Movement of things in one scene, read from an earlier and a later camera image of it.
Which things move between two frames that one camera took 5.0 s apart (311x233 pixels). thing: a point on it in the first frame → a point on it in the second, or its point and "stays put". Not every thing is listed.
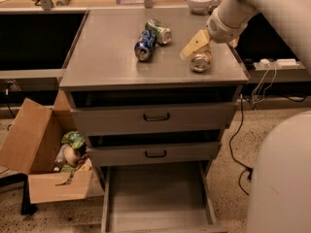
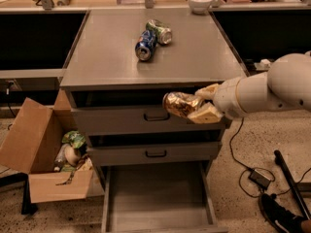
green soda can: x=161 y=33 stays put
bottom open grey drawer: x=158 y=198 stays put
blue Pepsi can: x=144 y=45 stays put
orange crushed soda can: x=200 y=61 → x=181 y=104
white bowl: x=199 y=2 stays put
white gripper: x=223 y=30 → x=225 y=97
